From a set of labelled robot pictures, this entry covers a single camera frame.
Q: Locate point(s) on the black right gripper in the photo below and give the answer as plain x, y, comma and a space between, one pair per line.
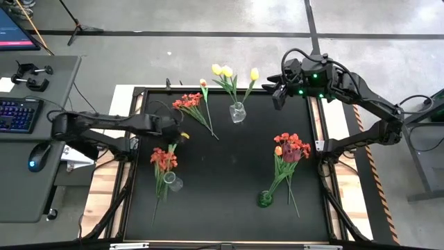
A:
295, 80

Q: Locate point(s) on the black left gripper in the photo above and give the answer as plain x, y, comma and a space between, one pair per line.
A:
168, 126

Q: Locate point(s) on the yellow tulip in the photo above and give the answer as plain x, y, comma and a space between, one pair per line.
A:
255, 74
227, 71
216, 69

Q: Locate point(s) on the orange spray flower bunch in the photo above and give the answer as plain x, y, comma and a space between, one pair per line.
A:
187, 101
163, 159
295, 139

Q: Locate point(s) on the green ribbed glass vase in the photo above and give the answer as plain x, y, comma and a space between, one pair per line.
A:
264, 199

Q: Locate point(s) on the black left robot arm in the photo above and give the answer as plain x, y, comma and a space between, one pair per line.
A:
104, 121

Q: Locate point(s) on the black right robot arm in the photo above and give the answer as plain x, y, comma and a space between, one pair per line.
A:
367, 97

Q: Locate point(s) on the cut crystal glass vase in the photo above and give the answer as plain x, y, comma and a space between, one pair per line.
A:
237, 114

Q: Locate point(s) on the clear smooth glass vase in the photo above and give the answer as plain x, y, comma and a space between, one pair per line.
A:
175, 184

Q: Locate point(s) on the white paper sheet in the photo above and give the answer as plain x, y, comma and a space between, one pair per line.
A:
74, 159

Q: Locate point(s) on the black platform with hazard stripe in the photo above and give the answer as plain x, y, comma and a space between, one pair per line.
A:
364, 187

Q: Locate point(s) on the black C-clamp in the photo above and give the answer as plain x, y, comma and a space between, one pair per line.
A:
48, 70
38, 86

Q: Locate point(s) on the black computer mouse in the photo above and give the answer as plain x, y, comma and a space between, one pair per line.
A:
38, 156

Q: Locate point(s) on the black tripod stand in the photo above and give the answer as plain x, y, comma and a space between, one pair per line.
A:
79, 26

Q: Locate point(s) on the backlit computer keyboard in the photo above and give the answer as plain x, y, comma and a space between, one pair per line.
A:
17, 114

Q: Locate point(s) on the grey side desk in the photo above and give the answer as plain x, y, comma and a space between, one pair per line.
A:
21, 187

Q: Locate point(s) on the grey metal cart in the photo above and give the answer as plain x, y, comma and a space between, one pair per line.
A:
426, 163

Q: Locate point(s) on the yellow rod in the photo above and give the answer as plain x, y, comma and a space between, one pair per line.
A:
34, 27

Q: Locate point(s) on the white paper note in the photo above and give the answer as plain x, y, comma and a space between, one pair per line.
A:
5, 84

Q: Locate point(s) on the dark blue monitor screen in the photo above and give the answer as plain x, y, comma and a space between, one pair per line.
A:
14, 31

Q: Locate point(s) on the black table frame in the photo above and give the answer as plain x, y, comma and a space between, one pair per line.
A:
156, 91

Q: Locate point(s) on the black mount bracket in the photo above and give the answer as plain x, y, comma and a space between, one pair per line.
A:
168, 85

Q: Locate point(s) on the silver metal bracket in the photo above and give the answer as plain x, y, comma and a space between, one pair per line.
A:
322, 247
128, 246

